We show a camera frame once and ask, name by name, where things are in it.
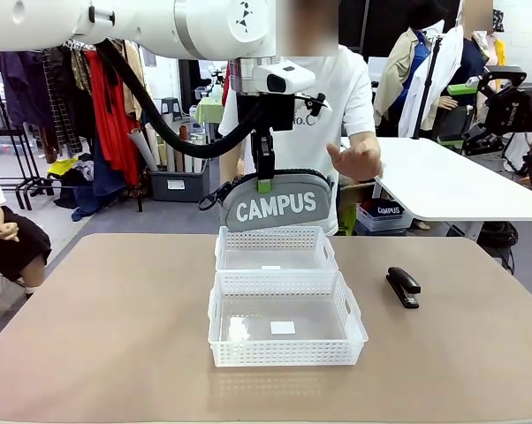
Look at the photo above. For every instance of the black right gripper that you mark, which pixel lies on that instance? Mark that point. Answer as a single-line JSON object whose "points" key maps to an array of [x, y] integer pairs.
{"points": [[522, 108]]}

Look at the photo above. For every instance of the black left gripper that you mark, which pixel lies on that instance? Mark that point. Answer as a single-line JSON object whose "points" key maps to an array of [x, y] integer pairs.
{"points": [[279, 112]]}

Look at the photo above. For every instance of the grey CAMPUS zipper pouch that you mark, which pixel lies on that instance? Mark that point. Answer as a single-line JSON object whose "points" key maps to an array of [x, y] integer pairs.
{"points": [[275, 207]]}

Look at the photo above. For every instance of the black stapler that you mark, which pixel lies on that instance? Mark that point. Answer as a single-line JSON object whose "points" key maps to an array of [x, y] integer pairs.
{"points": [[405, 287]]}

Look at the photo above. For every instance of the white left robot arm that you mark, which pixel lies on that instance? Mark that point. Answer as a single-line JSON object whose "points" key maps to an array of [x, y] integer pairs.
{"points": [[116, 22]]}

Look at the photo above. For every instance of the person's left forearm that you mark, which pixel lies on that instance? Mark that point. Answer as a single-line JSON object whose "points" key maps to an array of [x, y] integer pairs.
{"points": [[363, 138]]}

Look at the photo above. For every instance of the person's right forearm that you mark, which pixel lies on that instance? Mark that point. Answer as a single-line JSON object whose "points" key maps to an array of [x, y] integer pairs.
{"points": [[230, 172]]}

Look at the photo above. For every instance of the person's left hand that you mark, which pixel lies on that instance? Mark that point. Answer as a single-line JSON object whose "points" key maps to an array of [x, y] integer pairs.
{"points": [[361, 161]]}

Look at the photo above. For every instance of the seated person's hand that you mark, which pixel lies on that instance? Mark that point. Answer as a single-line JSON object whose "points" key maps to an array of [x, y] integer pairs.
{"points": [[6, 232]]}

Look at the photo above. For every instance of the person in white T-shirt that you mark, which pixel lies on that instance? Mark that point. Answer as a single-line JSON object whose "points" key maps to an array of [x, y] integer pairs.
{"points": [[310, 146]]}

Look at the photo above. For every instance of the white shirt on stand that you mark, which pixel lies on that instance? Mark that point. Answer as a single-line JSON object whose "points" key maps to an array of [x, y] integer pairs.
{"points": [[447, 66]]}

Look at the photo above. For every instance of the black stand pole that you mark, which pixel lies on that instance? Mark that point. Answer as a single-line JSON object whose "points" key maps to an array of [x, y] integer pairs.
{"points": [[429, 79]]}

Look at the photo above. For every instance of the white fabric screen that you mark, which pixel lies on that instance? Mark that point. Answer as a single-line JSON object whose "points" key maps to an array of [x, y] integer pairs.
{"points": [[518, 150]]}

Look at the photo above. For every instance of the white paper roll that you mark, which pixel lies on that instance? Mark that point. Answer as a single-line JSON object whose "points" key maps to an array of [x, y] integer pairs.
{"points": [[198, 164], [187, 164]]}

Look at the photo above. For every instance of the yellow garment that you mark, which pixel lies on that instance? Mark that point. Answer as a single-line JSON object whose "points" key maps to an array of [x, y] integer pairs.
{"points": [[500, 53]]}

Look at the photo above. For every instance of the green cloth covered table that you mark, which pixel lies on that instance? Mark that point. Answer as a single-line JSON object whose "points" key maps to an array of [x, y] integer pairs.
{"points": [[208, 110]]}

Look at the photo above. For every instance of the brown paper roll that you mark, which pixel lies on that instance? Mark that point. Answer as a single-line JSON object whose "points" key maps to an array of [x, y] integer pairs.
{"points": [[184, 132]]}

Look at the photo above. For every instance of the white side table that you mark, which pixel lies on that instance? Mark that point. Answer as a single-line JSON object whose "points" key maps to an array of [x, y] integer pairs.
{"points": [[447, 190]]}

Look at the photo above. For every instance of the beige trench coat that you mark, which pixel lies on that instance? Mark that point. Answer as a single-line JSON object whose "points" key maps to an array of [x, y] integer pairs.
{"points": [[398, 75]]}

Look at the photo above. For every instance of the dark grey storage bin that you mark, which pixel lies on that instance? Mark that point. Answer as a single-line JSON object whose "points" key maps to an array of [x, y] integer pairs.
{"points": [[177, 187]]}

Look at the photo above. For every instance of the tall grey cardboard tube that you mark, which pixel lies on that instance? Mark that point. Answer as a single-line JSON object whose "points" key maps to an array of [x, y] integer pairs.
{"points": [[169, 161]]}

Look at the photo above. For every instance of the white perforated plastic basket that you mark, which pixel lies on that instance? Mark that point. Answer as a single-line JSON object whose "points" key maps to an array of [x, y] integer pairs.
{"points": [[288, 353], [275, 252]]}

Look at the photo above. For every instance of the white monitor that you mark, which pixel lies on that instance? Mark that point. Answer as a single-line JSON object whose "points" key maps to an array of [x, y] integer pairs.
{"points": [[375, 68]]}

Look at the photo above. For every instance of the cream paper roll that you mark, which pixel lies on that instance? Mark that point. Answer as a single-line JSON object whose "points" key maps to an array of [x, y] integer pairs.
{"points": [[155, 152]]}

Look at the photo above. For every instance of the black plastic stool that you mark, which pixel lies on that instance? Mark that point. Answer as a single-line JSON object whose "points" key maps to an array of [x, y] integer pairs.
{"points": [[169, 103]]}

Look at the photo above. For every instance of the yellow-green item under table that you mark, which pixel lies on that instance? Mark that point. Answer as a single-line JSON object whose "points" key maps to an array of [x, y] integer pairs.
{"points": [[350, 216]]}

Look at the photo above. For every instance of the grey paper roll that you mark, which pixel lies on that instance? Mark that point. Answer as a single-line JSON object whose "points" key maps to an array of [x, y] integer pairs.
{"points": [[142, 148]]}

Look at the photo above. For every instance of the black CAMPUS pouch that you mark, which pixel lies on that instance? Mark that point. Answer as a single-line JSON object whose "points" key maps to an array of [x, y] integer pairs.
{"points": [[387, 209]]}

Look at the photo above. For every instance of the beige garment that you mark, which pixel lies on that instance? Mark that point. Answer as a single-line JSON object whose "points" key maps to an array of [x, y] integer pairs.
{"points": [[133, 110]]}

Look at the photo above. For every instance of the white basket under table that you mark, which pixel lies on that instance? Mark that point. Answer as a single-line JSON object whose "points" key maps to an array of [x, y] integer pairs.
{"points": [[381, 225]]}

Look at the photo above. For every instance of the red dress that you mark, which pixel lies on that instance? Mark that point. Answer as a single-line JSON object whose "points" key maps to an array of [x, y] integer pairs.
{"points": [[116, 132]]}

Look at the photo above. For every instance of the blue cloth pile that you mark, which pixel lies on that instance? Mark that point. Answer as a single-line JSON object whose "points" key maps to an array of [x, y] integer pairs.
{"points": [[111, 176]]}

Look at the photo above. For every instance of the yellow cloth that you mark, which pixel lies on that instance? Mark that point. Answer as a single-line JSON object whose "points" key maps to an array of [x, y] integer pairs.
{"points": [[63, 166]]}

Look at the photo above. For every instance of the black garment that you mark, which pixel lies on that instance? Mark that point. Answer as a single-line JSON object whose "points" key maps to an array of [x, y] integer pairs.
{"points": [[67, 110]]}

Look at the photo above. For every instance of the dark navy garment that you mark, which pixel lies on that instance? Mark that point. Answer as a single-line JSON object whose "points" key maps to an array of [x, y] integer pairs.
{"points": [[18, 88]]}

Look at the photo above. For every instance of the seated person in black skirt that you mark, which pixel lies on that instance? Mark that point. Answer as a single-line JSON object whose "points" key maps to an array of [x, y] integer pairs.
{"points": [[9, 247]]}

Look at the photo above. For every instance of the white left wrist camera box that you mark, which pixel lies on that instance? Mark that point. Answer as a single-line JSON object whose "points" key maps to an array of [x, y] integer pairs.
{"points": [[292, 79]]}

